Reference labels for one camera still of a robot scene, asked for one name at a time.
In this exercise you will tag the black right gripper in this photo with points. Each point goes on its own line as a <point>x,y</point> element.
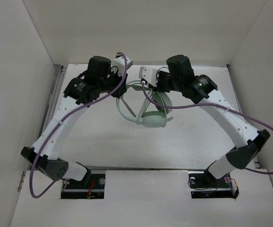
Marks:
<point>160,74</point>

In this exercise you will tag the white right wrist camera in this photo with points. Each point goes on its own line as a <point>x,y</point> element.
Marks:
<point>149,75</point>

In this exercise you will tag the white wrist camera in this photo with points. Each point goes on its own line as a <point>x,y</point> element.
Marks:
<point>149,75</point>
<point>118,62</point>

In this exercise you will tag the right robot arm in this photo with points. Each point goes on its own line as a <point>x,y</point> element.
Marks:
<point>203,92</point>

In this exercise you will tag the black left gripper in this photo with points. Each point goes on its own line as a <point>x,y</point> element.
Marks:
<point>122,89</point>

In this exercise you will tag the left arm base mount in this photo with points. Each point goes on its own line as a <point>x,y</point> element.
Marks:
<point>93,190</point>

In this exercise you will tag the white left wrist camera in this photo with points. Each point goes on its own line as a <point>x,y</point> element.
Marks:
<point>118,62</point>

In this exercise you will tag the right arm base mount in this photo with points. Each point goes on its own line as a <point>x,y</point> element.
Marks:
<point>201,188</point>

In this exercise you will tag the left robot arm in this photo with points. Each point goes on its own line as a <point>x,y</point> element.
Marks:
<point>101,76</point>

